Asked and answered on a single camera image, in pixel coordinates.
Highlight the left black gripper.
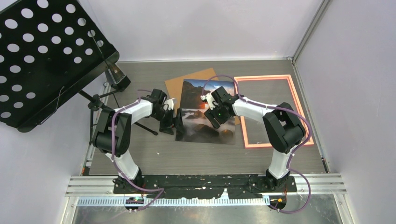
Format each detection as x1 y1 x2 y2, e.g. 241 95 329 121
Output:
151 108 185 136

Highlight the sunset landscape photo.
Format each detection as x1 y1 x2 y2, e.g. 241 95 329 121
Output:
176 79 235 145

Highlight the brown backing board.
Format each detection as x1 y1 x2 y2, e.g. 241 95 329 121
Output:
164 67 242 126

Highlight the orange wooden picture frame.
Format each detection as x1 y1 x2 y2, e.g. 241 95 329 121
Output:
234 74 305 148

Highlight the transparent plastic sheet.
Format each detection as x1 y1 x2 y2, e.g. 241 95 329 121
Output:
237 77 305 148

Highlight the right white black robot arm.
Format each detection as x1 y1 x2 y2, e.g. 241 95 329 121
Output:
200 87 306 192

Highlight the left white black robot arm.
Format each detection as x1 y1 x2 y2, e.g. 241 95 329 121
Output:
92 89 184 193

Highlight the black perforated music stand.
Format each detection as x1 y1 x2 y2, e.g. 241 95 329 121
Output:
0 0 159 146

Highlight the aluminium corner profile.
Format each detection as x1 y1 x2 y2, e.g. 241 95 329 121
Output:
287 0 332 65

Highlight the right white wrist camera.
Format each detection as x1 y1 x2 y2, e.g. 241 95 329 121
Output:
200 92 217 110

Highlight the black mounting base plate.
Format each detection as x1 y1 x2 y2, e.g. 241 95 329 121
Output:
113 174 297 199

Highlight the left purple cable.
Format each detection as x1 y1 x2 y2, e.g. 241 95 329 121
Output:
111 90 165 212

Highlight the purple cable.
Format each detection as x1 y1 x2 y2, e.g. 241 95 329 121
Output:
201 74 312 215
111 90 165 212

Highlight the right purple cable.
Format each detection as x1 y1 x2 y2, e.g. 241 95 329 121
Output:
201 74 312 215

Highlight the aluminium rail front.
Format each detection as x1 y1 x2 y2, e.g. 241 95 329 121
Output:
65 173 347 197

